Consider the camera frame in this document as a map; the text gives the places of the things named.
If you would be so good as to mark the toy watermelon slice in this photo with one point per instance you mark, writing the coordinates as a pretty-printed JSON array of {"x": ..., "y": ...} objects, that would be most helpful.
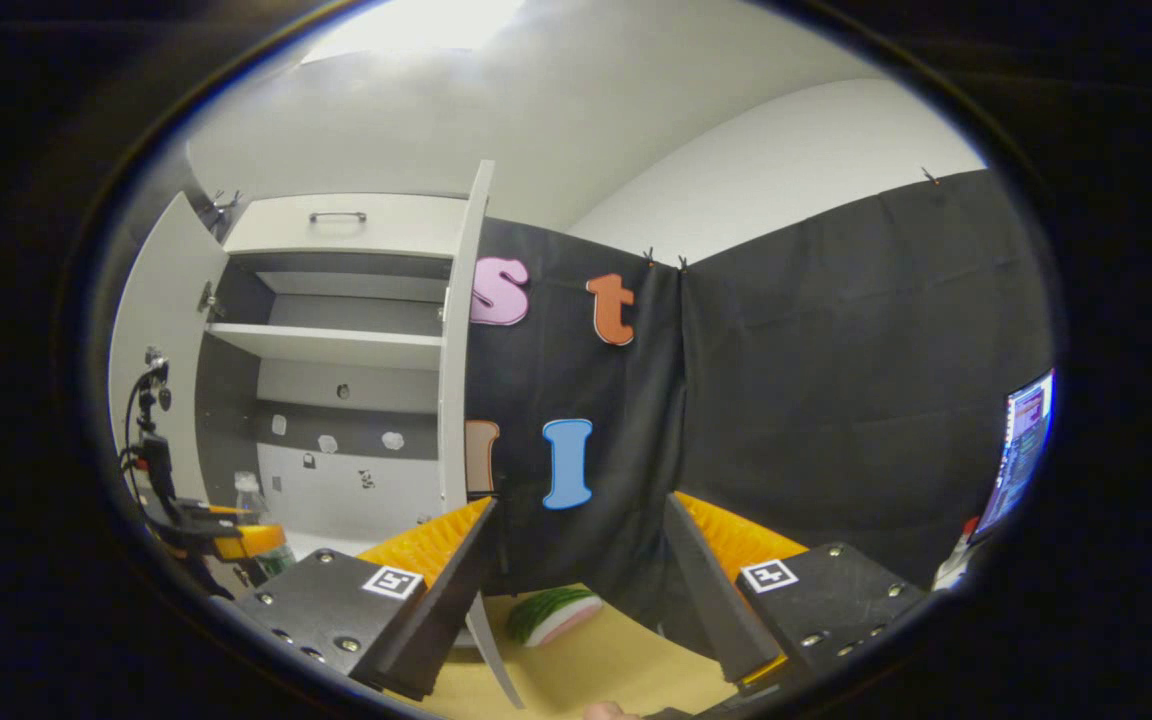
[{"x": 546, "y": 612}]

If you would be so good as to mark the clear glass bottle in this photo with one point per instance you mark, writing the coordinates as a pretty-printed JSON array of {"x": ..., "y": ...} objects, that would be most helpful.
[{"x": 249, "y": 495}]

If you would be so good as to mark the ceiling light panel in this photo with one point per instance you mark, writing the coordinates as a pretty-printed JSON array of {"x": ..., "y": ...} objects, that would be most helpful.
[{"x": 416, "y": 25}]

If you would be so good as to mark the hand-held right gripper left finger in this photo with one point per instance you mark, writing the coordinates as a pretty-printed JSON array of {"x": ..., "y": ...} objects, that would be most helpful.
[{"x": 456, "y": 590}]

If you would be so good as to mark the white door with cat sticker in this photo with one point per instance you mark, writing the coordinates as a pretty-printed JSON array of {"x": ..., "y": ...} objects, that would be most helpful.
[{"x": 456, "y": 400}]

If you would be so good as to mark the white door with camera sticker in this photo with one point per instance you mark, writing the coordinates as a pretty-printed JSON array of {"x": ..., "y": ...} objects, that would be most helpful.
[{"x": 171, "y": 320}]

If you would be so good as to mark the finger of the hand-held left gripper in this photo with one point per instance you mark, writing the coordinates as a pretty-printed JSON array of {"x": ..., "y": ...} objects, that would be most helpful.
[
  {"x": 246, "y": 543},
  {"x": 211, "y": 512}
]

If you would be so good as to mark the white cabinet shelf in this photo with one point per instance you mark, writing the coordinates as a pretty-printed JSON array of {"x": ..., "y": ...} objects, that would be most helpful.
[
  {"x": 321, "y": 546},
  {"x": 336, "y": 347}
]

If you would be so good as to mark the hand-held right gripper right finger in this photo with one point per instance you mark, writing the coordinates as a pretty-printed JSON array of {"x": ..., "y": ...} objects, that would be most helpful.
[{"x": 711, "y": 600}]

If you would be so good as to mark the white and grey cabinet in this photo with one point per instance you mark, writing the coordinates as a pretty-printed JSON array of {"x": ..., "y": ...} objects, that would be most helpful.
[{"x": 376, "y": 375}]

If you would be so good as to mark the black backdrop cloth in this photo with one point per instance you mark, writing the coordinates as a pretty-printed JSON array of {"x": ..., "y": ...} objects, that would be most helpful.
[{"x": 836, "y": 400}]

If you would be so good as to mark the computer monitor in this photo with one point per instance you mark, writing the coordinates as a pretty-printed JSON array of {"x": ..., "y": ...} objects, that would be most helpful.
[{"x": 1021, "y": 450}]

